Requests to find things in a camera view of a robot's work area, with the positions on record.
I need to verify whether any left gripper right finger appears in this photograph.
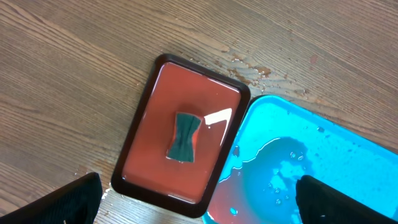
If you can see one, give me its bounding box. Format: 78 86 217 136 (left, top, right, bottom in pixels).
295 175 397 224

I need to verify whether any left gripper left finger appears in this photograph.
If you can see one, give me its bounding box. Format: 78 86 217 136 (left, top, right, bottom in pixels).
1 172 103 224

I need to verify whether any red sponge with dark back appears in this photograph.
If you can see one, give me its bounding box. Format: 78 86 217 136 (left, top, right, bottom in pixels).
166 112 203 163

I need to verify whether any red tray with black rim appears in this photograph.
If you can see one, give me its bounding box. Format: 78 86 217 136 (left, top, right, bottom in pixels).
111 54 251 218

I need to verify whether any teal plastic tray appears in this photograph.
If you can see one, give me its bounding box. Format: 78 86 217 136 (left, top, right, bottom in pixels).
203 96 397 223

